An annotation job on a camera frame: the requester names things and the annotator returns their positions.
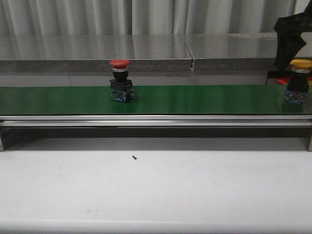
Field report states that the red plastic tray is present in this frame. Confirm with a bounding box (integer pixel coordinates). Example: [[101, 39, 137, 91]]
[[277, 77, 312, 86]]

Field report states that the yellow mushroom push button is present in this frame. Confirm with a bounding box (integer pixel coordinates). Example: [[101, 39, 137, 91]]
[[285, 59, 312, 104]]

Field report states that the grey stone slab right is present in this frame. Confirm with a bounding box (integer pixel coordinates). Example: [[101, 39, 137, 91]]
[[184, 32, 312, 73]]

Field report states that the left metal conveyor leg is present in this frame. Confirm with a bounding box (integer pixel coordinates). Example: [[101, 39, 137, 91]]
[[0, 129, 11, 151]]

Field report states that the green conveyor belt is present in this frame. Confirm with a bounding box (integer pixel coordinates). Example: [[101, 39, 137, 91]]
[[0, 85, 312, 115]]

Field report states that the aluminium conveyor frame rail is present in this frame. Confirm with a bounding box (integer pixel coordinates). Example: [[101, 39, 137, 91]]
[[0, 114, 312, 127]]

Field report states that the grey pleated curtain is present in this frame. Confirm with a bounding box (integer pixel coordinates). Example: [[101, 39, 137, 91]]
[[0, 0, 308, 36]]

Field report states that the red mushroom push button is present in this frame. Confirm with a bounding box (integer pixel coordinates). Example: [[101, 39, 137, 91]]
[[109, 59, 134, 103]]

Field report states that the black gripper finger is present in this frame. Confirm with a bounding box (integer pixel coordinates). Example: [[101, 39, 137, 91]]
[[273, 4, 312, 70]]

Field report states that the grey stone slab left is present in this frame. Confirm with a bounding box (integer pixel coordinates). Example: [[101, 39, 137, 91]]
[[0, 35, 193, 73]]

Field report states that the metal conveyor leg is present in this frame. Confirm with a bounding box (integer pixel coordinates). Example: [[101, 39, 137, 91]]
[[0, 129, 11, 151], [307, 128, 312, 152]]

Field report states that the grey stone slab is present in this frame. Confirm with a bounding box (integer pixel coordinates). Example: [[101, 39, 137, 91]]
[[184, 32, 312, 73], [0, 35, 193, 73]]

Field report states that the right metal conveyor leg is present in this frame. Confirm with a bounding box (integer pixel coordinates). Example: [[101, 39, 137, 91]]
[[307, 128, 312, 152]]

